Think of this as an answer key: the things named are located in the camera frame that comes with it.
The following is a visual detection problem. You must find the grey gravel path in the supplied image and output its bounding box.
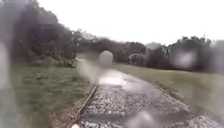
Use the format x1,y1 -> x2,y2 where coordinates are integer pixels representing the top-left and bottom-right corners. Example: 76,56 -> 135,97
70,68 -> 224,128

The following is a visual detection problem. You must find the wooden path edging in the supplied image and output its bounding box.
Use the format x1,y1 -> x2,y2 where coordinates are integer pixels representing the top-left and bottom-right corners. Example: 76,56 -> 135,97
70,83 -> 98,127

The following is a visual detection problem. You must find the row of trees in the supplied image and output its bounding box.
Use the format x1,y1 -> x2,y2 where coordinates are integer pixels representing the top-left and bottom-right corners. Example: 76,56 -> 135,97
79,35 -> 224,74
0,0 -> 83,68

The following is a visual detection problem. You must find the grass field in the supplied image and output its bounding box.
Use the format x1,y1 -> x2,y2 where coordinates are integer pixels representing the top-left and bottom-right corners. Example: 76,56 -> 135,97
0,61 -> 98,128
113,63 -> 224,116

